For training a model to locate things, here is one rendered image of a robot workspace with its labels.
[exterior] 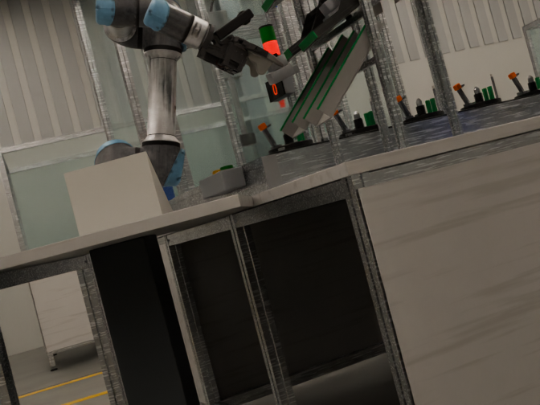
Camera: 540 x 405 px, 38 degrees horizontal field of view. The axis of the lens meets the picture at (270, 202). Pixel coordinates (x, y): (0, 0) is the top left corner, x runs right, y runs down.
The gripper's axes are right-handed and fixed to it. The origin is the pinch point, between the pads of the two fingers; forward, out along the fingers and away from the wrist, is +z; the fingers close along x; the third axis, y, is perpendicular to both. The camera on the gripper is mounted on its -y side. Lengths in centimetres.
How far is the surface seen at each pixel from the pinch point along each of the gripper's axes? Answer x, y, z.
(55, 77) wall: -853, -69, -51
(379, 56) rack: 18.5, -8.0, 19.0
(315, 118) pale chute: 3.9, 9.8, 14.2
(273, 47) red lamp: -55, -18, 11
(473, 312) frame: 49, 43, 49
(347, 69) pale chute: 15.4, -2.4, 13.6
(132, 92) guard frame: -116, 7, -21
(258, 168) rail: -17.6, 25.4, 10.8
